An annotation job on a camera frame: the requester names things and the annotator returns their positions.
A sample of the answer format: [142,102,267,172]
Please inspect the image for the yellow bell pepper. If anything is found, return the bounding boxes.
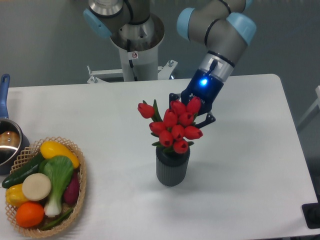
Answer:
[5,183,30,208]

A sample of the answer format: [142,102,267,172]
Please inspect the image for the green chili pepper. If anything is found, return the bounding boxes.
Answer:
[39,208,73,231]

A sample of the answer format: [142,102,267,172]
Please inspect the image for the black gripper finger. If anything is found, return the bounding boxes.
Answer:
[195,111,216,129]
[169,93,183,109]

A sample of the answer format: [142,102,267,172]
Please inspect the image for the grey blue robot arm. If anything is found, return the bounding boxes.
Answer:
[83,0,257,128]

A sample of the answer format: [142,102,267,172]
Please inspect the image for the woven wicker basket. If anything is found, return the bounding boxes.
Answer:
[2,137,87,238]

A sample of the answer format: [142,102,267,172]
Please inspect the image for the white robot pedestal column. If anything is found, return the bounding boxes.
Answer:
[110,13,165,82]

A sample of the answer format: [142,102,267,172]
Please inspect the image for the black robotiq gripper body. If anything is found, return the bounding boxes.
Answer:
[181,69,224,115]

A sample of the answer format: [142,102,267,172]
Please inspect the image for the dark grey ribbed vase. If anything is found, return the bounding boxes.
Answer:
[155,147,191,187]

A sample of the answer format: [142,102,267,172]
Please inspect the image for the green cucumber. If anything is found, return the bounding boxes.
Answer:
[2,152,45,189]

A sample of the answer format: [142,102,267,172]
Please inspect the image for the white furniture leg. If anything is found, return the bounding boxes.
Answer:
[296,85,320,133]

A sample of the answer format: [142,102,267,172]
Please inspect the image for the orange fruit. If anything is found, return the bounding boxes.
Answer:
[15,201,45,228]

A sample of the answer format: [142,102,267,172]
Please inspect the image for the red tulip bouquet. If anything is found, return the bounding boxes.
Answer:
[137,97,203,155]

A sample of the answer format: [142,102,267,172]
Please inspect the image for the black device at table edge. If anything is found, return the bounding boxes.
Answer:
[301,202,320,229]

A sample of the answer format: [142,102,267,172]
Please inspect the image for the green bok choy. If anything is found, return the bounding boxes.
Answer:
[39,155,74,218]

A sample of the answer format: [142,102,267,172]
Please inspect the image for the round beige bun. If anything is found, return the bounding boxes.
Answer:
[22,173,52,201]

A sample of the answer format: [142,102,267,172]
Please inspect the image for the blue handled saucepan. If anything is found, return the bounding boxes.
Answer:
[0,73,30,176]

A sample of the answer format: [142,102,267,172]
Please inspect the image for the yellow squash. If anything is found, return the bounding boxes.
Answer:
[40,140,80,169]

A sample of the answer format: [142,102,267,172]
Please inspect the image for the white metal base frame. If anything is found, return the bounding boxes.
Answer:
[86,59,178,84]

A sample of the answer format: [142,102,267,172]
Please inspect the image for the purple sweet potato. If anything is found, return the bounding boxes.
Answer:
[63,172,80,205]

